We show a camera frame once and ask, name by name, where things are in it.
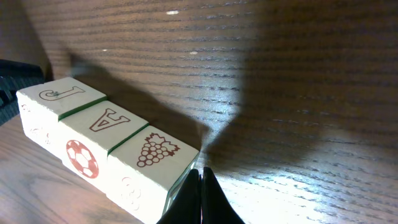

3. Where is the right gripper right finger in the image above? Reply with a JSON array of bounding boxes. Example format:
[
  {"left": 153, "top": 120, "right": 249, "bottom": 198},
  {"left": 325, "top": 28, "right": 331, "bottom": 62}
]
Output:
[{"left": 201, "top": 167, "right": 244, "bottom": 224}]

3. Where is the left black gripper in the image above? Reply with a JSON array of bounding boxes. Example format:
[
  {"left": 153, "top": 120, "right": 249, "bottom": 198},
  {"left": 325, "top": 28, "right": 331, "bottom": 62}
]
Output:
[{"left": 1, "top": 59, "right": 44, "bottom": 125}]

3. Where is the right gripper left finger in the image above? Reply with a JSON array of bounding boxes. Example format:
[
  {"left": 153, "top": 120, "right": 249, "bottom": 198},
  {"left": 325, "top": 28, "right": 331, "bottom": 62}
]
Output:
[{"left": 157, "top": 169, "right": 201, "bottom": 224}]

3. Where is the wooden block letter J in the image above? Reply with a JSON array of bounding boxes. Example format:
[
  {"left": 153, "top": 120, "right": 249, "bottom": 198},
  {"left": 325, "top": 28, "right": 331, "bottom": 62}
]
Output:
[{"left": 16, "top": 77, "right": 107, "bottom": 157}]

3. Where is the wooden block with grapes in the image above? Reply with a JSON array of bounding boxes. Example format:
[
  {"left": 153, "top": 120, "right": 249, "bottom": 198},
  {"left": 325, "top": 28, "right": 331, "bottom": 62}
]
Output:
[{"left": 106, "top": 126, "right": 198, "bottom": 223}]

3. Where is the wooden block with soccer ball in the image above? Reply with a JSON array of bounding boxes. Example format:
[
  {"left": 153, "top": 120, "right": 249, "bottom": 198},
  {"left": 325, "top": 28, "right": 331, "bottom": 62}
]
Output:
[{"left": 57, "top": 101, "right": 148, "bottom": 193}]

